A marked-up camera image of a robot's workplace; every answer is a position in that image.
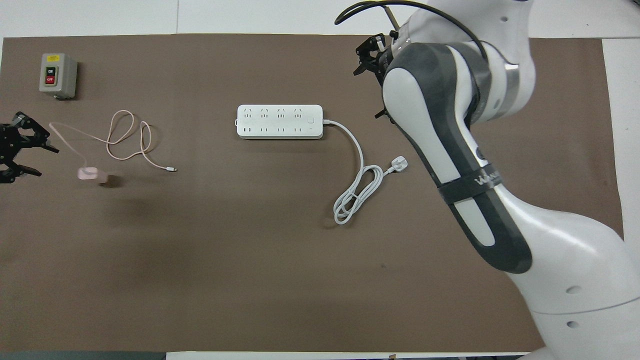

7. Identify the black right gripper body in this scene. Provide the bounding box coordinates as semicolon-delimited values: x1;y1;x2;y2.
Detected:
355;33;401;68

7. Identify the pink charger adapter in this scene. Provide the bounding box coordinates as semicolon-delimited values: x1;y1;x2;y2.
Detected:
76;166;111;183

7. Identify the white power strip with cord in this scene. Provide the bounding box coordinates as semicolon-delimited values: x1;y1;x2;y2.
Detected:
234;103;410;226

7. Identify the grey on-off switch box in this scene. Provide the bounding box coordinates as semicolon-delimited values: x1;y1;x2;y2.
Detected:
38;52;79;100

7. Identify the brown table mat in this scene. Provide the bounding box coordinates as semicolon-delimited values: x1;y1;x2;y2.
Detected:
0;33;625;354

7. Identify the pink charging cable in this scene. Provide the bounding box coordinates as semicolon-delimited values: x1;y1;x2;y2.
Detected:
48;109;178;174

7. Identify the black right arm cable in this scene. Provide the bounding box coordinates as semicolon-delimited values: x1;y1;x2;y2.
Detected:
333;0;489;57

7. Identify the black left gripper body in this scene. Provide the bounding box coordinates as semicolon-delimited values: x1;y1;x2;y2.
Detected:
0;122;26;172

